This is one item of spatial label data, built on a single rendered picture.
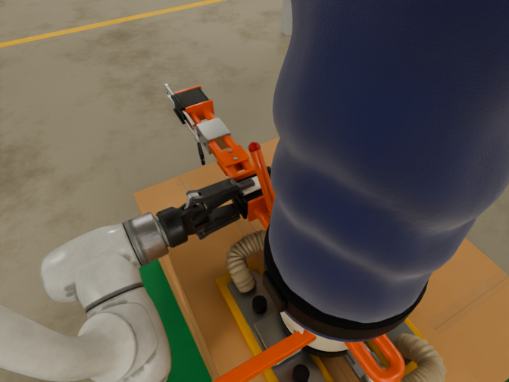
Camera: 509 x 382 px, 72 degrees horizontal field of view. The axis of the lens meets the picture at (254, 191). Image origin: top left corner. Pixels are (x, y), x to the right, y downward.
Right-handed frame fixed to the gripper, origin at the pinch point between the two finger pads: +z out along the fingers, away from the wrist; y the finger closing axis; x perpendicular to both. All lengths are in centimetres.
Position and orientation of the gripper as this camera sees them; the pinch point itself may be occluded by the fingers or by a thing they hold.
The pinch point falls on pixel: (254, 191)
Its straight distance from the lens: 74.1
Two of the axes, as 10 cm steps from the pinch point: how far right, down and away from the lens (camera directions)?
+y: 0.1, 6.5, 7.6
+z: 8.7, -3.8, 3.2
